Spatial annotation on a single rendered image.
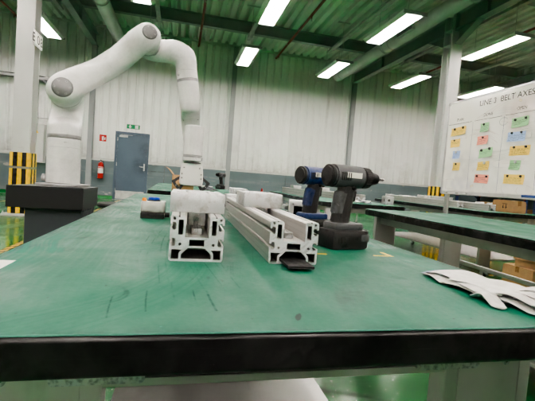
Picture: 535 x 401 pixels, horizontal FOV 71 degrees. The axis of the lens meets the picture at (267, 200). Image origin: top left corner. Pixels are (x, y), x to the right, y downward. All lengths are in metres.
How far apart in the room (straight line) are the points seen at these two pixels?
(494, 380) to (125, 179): 12.16
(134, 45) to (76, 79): 0.25
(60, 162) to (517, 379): 1.50
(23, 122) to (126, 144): 5.19
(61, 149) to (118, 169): 10.96
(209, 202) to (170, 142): 11.74
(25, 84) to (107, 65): 6.27
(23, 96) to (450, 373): 7.66
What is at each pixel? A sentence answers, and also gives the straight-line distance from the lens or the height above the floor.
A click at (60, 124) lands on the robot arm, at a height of 1.09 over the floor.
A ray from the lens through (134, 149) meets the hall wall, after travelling 12.54.
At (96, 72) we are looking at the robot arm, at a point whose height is 1.31.
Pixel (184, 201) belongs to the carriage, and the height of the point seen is 0.89.
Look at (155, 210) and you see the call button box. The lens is 1.37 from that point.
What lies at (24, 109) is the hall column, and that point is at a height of 1.84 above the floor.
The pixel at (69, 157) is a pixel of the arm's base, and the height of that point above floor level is 0.97.
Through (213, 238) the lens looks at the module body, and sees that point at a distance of 0.73.
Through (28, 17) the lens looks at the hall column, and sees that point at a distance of 8.18.
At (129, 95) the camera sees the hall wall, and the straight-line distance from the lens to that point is 12.80.
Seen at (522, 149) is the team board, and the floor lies 1.38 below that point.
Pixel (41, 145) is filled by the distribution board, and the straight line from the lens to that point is 12.83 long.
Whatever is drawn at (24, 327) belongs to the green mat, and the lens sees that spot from 0.46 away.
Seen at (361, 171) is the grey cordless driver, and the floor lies 0.99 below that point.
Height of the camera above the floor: 0.94
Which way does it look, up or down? 3 degrees down
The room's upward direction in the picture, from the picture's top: 4 degrees clockwise
